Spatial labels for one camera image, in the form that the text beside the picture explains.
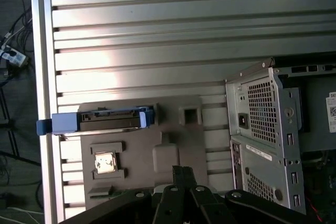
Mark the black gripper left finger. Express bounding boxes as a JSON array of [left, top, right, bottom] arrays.
[[58, 165, 186, 224]]

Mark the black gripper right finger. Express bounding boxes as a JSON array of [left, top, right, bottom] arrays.
[[184, 166, 325, 224]]

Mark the hard disk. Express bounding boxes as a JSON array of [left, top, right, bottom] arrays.
[[36, 106, 154, 137]]

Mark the green RAM stick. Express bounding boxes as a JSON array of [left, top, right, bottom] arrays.
[[109, 187, 154, 198]]

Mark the grey parts rack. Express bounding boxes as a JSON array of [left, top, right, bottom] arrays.
[[79, 94, 210, 210]]

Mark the black PC case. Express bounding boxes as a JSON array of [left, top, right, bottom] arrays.
[[225, 57, 336, 224]]

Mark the silver CPU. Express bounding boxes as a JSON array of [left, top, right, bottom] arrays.
[[93, 152, 118, 175]]

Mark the green motherboard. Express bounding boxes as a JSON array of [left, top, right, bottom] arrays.
[[307, 153, 336, 224]]

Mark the grey power supply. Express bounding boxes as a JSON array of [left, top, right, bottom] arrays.
[[298, 76, 336, 154]]

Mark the white power strip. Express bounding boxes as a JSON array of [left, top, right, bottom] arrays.
[[0, 45, 29, 68]]

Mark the red black twisted wire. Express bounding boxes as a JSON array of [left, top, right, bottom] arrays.
[[308, 199, 324, 222]]

